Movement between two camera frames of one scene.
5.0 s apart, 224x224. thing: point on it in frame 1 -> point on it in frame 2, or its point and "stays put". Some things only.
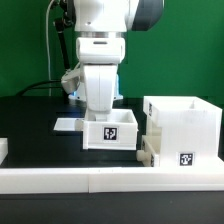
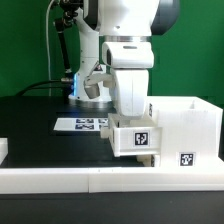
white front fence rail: x=110 y=180 stays put
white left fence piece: x=4 y=149 stays put
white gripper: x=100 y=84 -> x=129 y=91
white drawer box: x=120 y=132 -> x=133 y=136
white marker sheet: x=68 y=124 stays put
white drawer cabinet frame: x=191 y=131 stays put
